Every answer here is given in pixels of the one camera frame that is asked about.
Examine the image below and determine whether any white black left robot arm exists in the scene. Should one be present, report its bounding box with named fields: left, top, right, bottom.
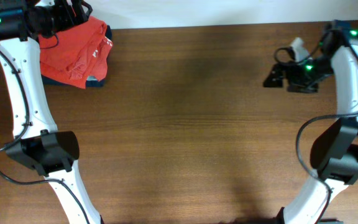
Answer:
left=0, top=1, right=103, bottom=223

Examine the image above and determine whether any folded navy blue shirt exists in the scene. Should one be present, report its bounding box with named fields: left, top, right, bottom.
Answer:
left=42, top=26, right=112, bottom=88

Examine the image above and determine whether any orange McKinney Boyd soccer t-shirt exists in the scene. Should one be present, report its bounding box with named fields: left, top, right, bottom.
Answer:
left=39, top=16, right=108, bottom=89

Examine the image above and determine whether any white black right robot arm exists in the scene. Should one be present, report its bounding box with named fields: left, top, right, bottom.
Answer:
left=263, top=20, right=358, bottom=223

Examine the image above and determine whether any folded orange soccer shirt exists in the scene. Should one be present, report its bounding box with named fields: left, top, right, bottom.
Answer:
left=86, top=37, right=113, bottom=82

